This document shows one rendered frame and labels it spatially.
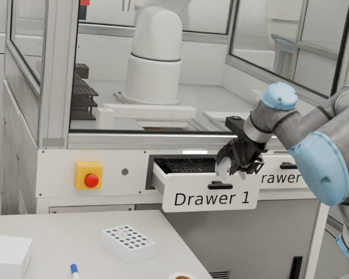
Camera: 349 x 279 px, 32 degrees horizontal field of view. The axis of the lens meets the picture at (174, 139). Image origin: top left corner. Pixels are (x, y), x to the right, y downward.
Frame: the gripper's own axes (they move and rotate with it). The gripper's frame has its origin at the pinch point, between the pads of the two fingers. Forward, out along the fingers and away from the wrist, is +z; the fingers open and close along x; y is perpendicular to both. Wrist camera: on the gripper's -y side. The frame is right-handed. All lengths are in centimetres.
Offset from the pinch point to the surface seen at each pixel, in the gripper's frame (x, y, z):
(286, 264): 42, 8, 49
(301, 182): 39.2, -8.3, 20.8
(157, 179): -12.8, -7.9, 16.5
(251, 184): 11.7, 0.1, 7.3
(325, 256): 131, -35, 142
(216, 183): -0.8, 1.1, 5.0
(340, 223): 161, -61, 156
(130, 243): -27.7, 16.3, 8.1
